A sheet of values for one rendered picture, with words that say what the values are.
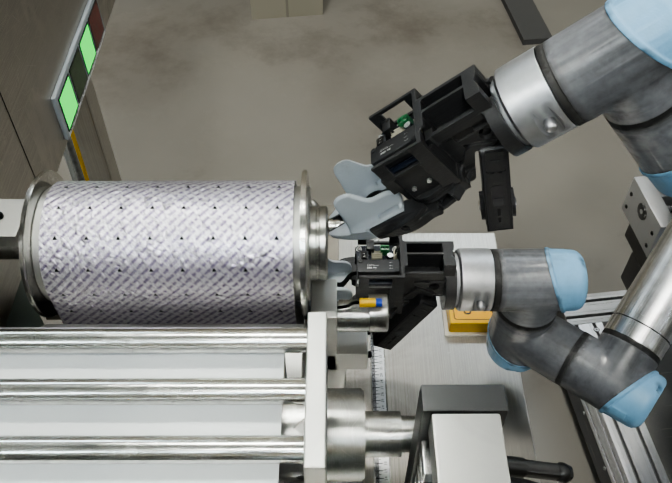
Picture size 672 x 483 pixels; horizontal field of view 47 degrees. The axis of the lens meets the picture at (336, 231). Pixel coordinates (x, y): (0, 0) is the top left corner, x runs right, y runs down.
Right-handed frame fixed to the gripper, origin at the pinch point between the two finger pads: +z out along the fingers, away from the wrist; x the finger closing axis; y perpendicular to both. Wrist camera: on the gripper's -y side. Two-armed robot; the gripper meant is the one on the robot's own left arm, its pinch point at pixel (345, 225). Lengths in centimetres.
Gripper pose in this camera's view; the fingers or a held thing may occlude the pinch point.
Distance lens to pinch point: 76.3
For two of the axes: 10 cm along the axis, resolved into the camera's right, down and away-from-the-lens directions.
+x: 0.0, 7.5, -6.6
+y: -6.4, -5.0, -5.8
